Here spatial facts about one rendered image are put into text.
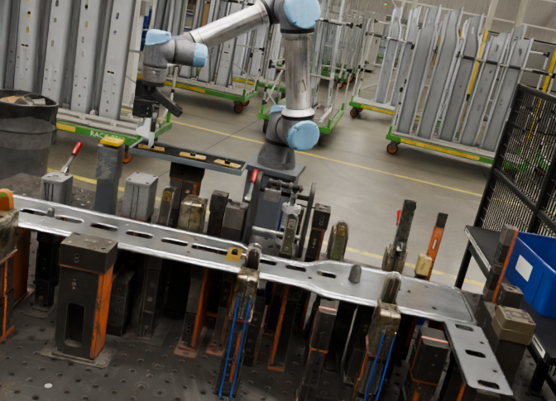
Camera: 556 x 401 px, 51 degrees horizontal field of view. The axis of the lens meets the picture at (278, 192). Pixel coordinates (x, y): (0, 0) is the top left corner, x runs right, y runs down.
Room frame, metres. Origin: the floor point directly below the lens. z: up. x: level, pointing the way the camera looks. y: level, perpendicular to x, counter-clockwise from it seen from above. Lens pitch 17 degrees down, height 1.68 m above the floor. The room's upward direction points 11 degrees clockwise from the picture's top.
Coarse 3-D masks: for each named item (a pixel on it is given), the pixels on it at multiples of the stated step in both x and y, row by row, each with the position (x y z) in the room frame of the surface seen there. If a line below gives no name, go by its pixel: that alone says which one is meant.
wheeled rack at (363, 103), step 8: (368, 24) 10.72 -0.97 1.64; (368, 32) 11.00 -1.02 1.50; (392, 40) 10.92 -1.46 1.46; (400, 40) 10.90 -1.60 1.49; (368, 48) 11.61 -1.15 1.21; (360, 64) 10.72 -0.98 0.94; (376, 64) 11.57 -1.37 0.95; (392, 80) 11.46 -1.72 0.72; (360, 88) 11.58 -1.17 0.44; (352, 96) 10.70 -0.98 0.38; (352, 104) 10.68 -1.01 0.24; (360, 104) 10.65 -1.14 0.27; (368, 104) 10.71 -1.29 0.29; (376, 104) 10.72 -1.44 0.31; (384, 104) 10.93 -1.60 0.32; (352, 112) 10.75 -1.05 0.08; (384, 112) 10.56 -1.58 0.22; (392, 112) 10.53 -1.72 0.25; (416, 120) 10.45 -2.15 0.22; (440, 120) 10.47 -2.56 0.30
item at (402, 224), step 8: (408, 200) 1.66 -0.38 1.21; (408, 208) 1.62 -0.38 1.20; (400, 216) 1.65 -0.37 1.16; (408, 216) 1.65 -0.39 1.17; (400, 224) 1.64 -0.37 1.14; (408, 224) 1.65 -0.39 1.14; (400, 232) 1.65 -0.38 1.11; (408, 232) 1.64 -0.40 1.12; (400, 240) 1.64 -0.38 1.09; (400, 256) 1.63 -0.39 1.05
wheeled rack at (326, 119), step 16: (352, 16) 7.69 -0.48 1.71; (272, 48) 7.79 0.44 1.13; (272, 64) 7.80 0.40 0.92; (352, 64) 9.48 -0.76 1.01; (336, 80) 7.67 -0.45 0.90; (336, 96) 7.67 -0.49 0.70; (320, 112) 8.75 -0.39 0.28; (336, 112) 9.05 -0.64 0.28; (320, 128) 7.66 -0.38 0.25; (320, 144) 7.71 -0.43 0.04
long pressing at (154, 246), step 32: (32, 224) 1.45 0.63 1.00; (64, 224) 1.49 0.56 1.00; (128, 224) 1.57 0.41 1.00; (160, 256) 1.42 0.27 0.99; (192, 256) 1.44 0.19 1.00; (224, 256) 1.49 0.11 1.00; (320, 288) 1.41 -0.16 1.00; (352, 288) 1.45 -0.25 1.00; (416, 288) 1.53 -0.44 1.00; (448, 288) 1.58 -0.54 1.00
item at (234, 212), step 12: (228, 204) 1.69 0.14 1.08; (240, 204) 1.71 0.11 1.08; (228, 216) 1.67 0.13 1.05; (240, 216) 1.67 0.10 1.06; (228, 228) 1.67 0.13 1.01; (240, 228) 1.67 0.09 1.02; (240, 240) 1.67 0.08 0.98; (216, 276) 1.68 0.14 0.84; (216, 288) 1.68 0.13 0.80; (216, 300) 1.68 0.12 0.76; (216, 312) 1.67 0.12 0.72
